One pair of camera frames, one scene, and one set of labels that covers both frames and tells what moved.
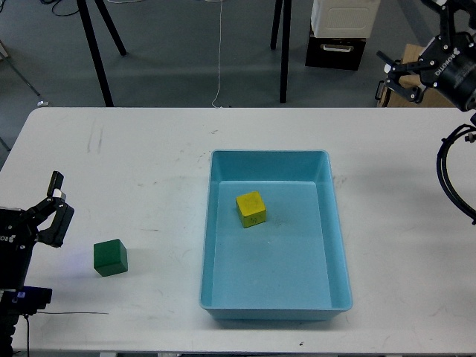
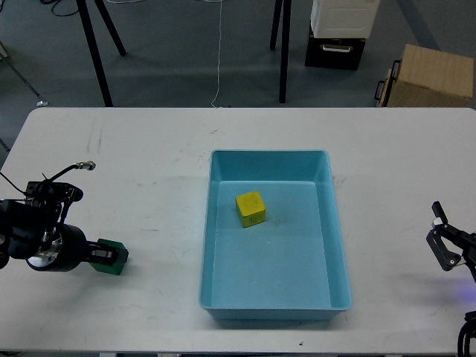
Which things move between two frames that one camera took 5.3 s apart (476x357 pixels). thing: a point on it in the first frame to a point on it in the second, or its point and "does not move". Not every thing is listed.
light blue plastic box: [292, 266] does not move
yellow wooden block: [251, 208] does not move
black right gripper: [448, 62] to [447, 259]
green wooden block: [110, 257] does not move
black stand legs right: [285, 42] does not move
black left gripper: [18, 230] to [63, 248]
